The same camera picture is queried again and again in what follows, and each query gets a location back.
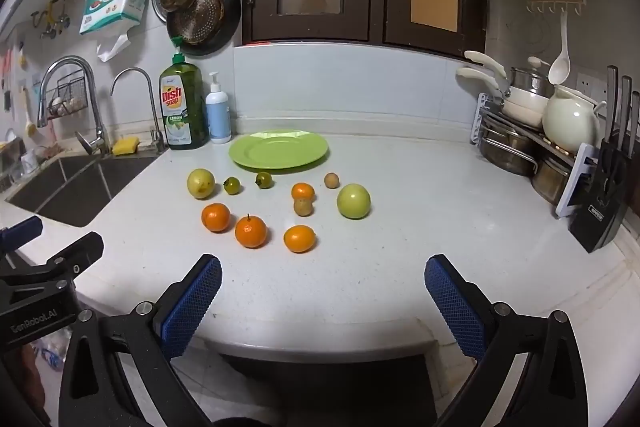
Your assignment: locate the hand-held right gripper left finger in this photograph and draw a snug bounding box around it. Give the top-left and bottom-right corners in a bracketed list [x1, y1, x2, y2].
[59, 253, 223, 427]

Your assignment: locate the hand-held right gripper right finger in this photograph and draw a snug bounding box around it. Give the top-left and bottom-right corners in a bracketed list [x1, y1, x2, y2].
[424, 253, 590, 427]

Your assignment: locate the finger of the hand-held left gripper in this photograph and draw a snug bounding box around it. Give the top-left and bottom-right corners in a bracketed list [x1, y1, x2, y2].
[0, 231, 105, 295]
[0, 215, 44, 254]

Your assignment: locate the orange with stem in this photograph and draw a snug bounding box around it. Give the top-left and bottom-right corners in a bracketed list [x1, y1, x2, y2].
[235, 213, 268, 250]

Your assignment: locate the yellow-green round fruit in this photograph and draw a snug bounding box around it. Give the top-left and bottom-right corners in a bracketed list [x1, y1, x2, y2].
[187, 168, 216, 200]

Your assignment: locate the oval orange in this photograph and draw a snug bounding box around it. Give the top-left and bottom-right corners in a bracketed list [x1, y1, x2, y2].
[283, 225, 317, 254]

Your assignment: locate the green plate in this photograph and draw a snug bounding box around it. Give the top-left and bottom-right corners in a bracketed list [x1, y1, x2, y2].
[229, 129, 329, 171]

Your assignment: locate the steel sink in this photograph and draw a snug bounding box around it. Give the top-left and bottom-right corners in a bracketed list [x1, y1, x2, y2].
[5, 154, 161, 229]

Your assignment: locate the green apple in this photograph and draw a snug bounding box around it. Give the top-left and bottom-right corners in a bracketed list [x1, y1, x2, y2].
[336, 183, 372, 220]

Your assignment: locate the large steel faucet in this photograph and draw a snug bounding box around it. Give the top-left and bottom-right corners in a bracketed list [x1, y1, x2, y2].
[36, 55, 110, 156]

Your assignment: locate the small steel pot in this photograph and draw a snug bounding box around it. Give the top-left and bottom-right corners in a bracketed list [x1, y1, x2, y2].
[531, 154, 576, 205]

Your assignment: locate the large steel pot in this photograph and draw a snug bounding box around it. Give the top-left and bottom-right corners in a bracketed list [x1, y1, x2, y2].
[480, 117, 538, 178]

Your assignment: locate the white pot rack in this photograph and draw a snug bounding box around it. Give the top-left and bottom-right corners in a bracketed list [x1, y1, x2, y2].
[470, 93, 598, 218]

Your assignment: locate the thin steel faucet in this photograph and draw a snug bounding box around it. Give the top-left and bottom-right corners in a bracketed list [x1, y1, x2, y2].
[110, 67, 168, 154]

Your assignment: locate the black knife block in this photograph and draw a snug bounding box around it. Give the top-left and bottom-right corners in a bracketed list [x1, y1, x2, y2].
[568, 142, 632, 254]

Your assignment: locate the green dish soap bottle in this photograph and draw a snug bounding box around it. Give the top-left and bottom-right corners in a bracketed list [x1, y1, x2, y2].
[159, 37, 211, 151]

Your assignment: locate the white blue pump bottle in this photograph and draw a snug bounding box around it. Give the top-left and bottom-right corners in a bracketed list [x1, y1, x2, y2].
[205, 72, 232, 144]

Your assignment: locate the white ceramic jug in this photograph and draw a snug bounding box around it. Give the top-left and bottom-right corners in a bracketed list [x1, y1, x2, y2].
[542, 84, 607, 154]

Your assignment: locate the steel pot with lid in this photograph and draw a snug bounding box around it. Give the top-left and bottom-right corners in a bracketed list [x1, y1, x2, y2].
[510, 57, 553, 98]

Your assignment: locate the white ladle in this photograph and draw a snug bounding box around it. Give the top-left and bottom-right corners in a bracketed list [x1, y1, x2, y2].
[548, 9, 572, 85]

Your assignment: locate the wire basket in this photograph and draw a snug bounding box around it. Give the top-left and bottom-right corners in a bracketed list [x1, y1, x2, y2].
[47, 77, 91, 120]

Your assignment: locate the white pan with handle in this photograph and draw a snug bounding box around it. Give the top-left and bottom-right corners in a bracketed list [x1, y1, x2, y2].
[456, 50, 551, 130]

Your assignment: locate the yellow bicycle wall hook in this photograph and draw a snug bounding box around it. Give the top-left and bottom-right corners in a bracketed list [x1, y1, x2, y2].
[30, 0, 73, 40]

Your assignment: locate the wall power outlet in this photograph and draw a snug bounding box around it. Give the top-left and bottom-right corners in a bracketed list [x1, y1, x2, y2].
[575, 72, 608, 100]

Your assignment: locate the black handled knife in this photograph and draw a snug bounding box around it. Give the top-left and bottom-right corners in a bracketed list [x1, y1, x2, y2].
[629, 91, 640, 155]
[619, 76, 633, 148]
[605, 66, 620, 142]

